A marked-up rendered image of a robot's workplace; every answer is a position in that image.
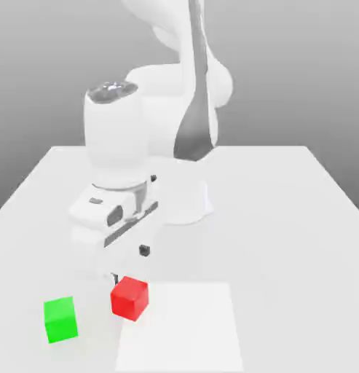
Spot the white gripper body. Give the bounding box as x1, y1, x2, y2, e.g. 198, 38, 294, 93
70, 200, 160, 278

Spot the small red cube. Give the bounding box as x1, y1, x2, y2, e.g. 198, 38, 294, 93
109, 275, 150, 323

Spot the small green cube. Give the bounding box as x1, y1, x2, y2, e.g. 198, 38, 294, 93
43, 296, 79, 345

